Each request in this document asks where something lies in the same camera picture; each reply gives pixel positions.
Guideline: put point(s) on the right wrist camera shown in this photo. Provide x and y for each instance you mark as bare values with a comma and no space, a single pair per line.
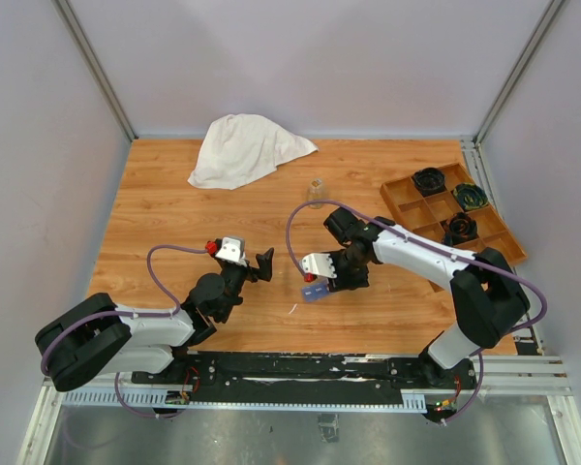
318,265

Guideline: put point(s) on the clear glass pill bottle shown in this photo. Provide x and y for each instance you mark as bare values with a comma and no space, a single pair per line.
316,193

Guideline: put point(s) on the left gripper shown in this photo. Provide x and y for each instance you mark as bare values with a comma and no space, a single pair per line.
264,263

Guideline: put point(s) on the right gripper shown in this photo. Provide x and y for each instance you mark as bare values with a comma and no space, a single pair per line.
344,281

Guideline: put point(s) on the white cloth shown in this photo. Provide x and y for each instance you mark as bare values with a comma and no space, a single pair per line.
239,149

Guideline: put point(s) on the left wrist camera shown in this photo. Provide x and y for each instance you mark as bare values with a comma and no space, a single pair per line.
232,250

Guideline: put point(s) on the green black cup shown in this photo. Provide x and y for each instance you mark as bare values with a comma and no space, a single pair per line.
469,196

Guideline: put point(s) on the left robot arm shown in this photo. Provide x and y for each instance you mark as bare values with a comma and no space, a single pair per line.
99,336

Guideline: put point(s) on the wooden compartment tray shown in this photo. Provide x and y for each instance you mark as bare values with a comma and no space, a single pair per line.
445,205

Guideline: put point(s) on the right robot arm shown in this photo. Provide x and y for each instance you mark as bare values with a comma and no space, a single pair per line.
487,301

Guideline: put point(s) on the blue weekly pill organizer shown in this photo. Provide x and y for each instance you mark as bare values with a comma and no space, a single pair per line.
315,291

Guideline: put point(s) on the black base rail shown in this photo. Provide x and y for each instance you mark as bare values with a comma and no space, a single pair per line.
286,382

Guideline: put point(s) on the black cup far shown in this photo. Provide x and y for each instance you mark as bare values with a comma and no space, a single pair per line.
429,181

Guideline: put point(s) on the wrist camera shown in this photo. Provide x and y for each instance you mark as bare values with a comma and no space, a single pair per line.
232,250
318,265

